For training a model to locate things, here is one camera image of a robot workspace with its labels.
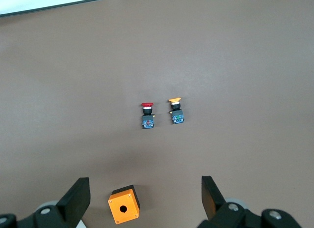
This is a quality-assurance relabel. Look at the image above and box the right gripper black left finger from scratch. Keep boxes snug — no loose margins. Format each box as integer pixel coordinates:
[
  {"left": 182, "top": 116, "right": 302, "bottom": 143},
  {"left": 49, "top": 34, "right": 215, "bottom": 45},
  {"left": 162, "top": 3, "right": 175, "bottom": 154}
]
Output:
[{"left": 0, "top": 177, "right": 91, "bottom": 228}]

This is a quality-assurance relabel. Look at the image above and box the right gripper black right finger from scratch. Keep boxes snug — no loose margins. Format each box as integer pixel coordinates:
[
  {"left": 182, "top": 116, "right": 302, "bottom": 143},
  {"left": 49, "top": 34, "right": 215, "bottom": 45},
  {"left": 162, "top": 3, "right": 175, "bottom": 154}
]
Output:
[{"left": 196, "top": 175, "right": 305, "bottom": 228}]

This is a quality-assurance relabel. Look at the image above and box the red mushroom push button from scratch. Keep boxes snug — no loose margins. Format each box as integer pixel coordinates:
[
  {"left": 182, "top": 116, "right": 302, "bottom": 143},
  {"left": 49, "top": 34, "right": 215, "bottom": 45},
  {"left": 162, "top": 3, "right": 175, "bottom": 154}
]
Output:
[{"left": 140, "top": 102, "right": 156, "bottom": 130}]

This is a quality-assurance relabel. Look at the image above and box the yellow mushroom push button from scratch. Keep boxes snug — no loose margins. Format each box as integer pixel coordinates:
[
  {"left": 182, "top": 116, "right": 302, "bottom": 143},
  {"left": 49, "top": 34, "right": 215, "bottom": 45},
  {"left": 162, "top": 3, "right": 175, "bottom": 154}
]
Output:
[{"left": 168, "top": 97, "right": 185, "bottom": 125}]

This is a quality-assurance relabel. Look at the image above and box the orange box with hole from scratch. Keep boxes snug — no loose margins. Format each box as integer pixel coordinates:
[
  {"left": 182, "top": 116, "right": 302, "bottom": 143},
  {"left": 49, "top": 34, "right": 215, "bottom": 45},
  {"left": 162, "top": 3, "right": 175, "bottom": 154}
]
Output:
[{"left": 107, "top": 184, "right": 141, "bottom": 225}]

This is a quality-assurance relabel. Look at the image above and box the brown table mat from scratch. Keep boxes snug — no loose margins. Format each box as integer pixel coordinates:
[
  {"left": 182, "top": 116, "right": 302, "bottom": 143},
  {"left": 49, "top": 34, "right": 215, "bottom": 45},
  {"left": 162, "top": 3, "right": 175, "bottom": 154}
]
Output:
[{"left": 0, "top": 0, "right": 314, "bottom": 228}]

